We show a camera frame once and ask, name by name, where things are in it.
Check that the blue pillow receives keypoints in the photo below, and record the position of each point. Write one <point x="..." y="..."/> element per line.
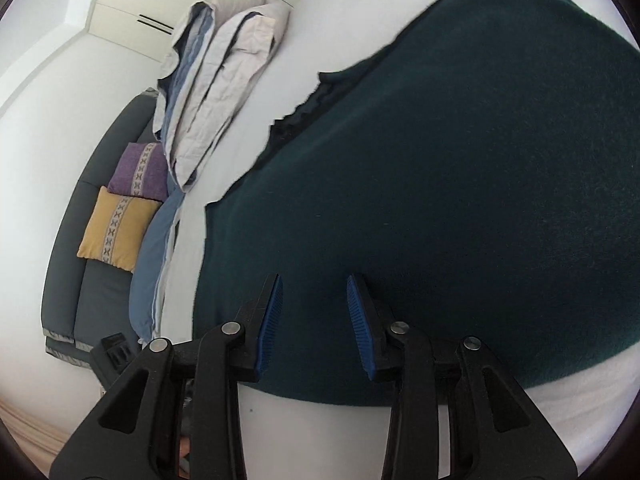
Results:
<point x="150" y="260"/>

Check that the folded beige and blue duvet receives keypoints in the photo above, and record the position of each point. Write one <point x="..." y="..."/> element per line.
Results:
<point x="210" y="95"/>

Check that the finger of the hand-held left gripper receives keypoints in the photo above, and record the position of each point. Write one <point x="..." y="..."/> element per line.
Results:
<point x="112" y="357"/>

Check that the dark green sweater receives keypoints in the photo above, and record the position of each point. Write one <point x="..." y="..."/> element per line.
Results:
<point x="425" y="160"/>

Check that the purple patterned cushion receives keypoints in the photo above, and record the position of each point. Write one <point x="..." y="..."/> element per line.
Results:
<point x="140" y="170"/>

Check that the yellow patterned cushion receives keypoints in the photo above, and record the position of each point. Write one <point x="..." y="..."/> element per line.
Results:
<point x="117" y="225"/>

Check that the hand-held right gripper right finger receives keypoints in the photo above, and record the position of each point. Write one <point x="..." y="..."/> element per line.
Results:
<point x="359" y="320"/>

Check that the grey upholstered headboard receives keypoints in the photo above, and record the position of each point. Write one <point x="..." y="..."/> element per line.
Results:
<point x="75" y="260"/>

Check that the bed with white sheet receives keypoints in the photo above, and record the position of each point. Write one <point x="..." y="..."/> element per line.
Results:
<point x="280" y="110"/>

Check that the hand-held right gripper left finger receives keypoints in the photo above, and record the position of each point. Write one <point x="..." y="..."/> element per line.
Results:
<point x="270" y="320"/>

